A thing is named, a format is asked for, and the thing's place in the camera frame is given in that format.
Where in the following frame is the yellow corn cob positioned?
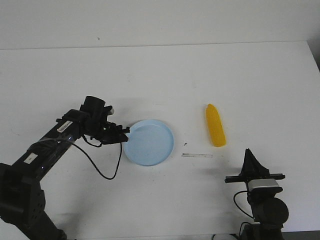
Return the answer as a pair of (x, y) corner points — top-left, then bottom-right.
(205, 104), (227, 148)

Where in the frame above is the light blue plate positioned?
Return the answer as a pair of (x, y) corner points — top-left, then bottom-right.
(123, 119), (175, 167)

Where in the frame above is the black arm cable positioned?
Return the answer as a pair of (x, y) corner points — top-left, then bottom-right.
(233, 190), (256, 221)
(71, 133), (125, 180)

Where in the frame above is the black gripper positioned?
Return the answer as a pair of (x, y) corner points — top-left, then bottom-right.
(224, 148), (285, 184)
(82, 119), (130, 147)

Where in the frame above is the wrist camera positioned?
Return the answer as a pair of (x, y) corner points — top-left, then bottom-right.
(103, 105), (115, 116)
(247, 178), (283, 198)

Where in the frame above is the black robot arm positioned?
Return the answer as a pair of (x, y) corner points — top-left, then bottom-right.
(0, 96), (130, 240)
(224, 148), (289, 240)

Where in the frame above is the clear tape strip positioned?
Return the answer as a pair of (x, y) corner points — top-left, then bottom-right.
(181, 153), (213, 158)

